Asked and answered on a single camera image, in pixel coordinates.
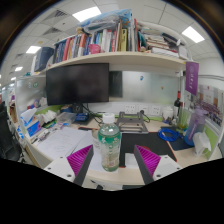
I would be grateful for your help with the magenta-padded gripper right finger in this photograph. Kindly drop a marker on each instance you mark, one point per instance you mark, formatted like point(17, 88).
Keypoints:
point(165, 166)

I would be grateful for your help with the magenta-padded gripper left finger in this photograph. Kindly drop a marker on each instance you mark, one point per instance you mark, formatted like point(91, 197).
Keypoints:
point(58, 166)

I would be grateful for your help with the green-label clear drink bottle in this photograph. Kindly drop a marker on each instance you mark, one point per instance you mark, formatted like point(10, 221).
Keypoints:
point(109, 146)

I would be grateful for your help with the purple translucent water bottle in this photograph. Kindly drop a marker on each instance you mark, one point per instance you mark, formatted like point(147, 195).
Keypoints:
point(194, 128)

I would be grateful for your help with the handwritten white paper sheet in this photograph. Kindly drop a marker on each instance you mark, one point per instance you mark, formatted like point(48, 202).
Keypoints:
point(63, 141)

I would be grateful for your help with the dark mat with orange edge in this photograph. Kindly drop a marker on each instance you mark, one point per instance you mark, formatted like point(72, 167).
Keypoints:
point(180, 144)

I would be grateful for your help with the flat white tissue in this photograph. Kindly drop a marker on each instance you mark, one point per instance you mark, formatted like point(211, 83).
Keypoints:
point(130, 160)

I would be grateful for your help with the crumpled white tissue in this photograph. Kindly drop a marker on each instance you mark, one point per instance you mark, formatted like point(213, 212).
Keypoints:
point(201, 143)

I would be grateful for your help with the blue tissue box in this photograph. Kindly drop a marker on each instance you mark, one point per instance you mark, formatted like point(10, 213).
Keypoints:
point(33, 128)

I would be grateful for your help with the clear plastic container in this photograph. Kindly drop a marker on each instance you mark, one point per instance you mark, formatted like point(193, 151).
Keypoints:
point(66, 117)

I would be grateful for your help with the clear glass vase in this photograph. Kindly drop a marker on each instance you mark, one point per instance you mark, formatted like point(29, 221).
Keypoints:
point(183, 120)

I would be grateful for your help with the pile of white tissues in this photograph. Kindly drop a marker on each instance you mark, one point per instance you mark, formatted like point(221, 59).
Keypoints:
point(46, 117)

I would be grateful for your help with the white ceramic jar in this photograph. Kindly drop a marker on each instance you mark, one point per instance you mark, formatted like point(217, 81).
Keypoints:
point(168, 113)

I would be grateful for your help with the grey metal laptop stand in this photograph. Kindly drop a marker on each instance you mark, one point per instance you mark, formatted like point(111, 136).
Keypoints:
point(131, 124)

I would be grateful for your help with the small blue electronic board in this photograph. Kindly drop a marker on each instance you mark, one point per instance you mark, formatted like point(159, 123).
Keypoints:
point(81, 117)

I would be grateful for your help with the dark wine bottle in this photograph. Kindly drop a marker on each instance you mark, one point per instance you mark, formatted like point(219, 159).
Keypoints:
point(177, 105)

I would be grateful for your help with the group photo poster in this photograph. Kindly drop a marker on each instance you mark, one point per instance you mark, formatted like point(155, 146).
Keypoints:
point(210, 103)

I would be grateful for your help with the black computer monitor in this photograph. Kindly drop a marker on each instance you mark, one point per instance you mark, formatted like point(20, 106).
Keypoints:
point(76, 83)

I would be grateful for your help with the purple pennant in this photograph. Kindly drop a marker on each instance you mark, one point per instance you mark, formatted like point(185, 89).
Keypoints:
point(192, 77)

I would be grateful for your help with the white wall power outlet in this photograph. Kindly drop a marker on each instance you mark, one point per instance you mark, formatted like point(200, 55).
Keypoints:
point(144, 108)
point(130, 108)
point(156, 110)

